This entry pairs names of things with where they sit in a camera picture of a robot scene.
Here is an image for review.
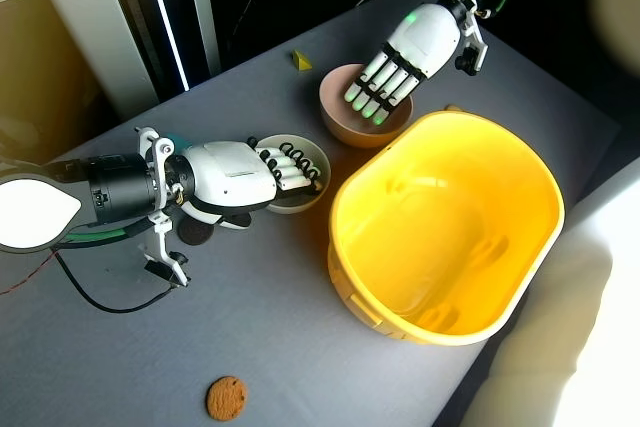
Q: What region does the small beige bowl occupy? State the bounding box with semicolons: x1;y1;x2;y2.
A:
249;134;332;216

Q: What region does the large pink bowl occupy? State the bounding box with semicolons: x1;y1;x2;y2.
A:
318;63;415;150

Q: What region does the yellow plastic tub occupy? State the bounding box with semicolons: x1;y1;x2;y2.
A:
327;110;566;347

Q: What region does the dark chocolate sandwich cookie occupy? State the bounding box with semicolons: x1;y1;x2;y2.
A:
179;219;215;247

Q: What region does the grey table cloth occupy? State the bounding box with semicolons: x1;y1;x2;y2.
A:
0;0;624;427

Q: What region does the round brown cookie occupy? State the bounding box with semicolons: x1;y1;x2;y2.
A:
205;375;249;422

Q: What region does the blurred cream foreground object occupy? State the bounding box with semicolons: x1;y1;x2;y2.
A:
457;156;640;427

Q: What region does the black camera cable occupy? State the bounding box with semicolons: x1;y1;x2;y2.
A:
49;246;179;314

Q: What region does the white frame column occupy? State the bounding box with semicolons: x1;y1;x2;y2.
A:
19;0;161;121

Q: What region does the thin red wire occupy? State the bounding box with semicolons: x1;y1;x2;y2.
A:
0;251;56;297

